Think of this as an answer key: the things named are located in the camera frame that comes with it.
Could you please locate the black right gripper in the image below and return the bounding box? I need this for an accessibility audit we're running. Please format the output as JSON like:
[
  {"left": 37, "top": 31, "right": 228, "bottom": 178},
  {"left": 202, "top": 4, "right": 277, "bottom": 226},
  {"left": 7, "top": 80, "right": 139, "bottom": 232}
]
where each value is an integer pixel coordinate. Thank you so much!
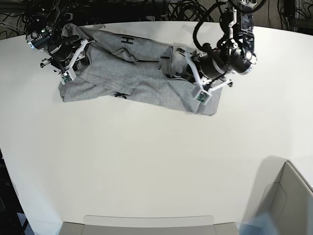
[{"left": 40, "top": 35, "right": 90, "bottom": 72}]

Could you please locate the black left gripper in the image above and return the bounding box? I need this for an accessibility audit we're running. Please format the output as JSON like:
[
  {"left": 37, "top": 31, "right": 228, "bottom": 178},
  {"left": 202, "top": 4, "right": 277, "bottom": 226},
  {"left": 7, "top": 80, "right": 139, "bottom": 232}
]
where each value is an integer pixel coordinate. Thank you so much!
[{"left": 180, "top": 50, "right": 227, "bottom": 85}]

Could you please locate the grey T-shirt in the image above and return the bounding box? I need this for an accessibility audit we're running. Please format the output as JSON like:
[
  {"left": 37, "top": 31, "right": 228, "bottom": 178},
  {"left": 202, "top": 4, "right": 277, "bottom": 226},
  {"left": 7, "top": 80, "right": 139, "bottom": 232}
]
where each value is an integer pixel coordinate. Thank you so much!
[{"left": 59, "top": 24, "right": 221, "bottom": 116}]

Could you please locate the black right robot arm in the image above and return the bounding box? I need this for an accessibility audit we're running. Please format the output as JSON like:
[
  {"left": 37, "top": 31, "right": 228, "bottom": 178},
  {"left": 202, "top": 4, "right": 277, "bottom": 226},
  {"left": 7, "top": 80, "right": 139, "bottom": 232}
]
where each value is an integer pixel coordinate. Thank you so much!
[{"left": 25, "top": 0, "right": 87, "bottom": 72}]

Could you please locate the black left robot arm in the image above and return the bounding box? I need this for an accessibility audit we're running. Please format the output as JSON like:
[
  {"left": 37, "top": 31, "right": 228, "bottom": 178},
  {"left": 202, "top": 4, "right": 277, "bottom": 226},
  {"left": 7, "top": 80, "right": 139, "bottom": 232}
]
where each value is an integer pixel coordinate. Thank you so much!
[{"left": 191, "top": 0, "right": 265, "bottom": 88}]

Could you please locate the beige box at right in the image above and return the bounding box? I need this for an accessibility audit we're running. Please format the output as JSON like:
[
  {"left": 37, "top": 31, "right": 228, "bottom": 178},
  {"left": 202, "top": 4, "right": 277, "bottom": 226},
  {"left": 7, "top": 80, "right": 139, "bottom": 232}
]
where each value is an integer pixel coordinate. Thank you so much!
[{"left": 257, "top": 161, "right": 313, "bottom": 235}]

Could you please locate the beige box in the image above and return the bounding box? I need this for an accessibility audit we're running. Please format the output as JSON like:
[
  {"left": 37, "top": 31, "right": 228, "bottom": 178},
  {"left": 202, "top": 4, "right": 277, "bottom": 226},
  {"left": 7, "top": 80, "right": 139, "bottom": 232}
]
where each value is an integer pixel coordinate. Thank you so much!
[
  {"left": 59, "top": 215, "right": 239, "bottom": 235},
  {"left": 257, "top": 161, "right": 313, "bottom": 235}
]

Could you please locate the beige box at bottom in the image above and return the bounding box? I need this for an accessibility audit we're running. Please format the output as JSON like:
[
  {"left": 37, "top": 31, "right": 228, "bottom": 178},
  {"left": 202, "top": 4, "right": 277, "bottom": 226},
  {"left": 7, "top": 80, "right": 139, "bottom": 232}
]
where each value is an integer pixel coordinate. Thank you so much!
[{"left": 59, "top": 215, "right": 239, "bottom": 235}]

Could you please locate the black cable bundle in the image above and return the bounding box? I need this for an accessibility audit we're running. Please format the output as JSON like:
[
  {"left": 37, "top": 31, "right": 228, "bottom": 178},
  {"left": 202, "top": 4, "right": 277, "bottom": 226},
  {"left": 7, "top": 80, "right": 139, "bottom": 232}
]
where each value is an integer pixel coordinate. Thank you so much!
[{"left": 168, "top": 0, "right": 216, "bottom": 23}]

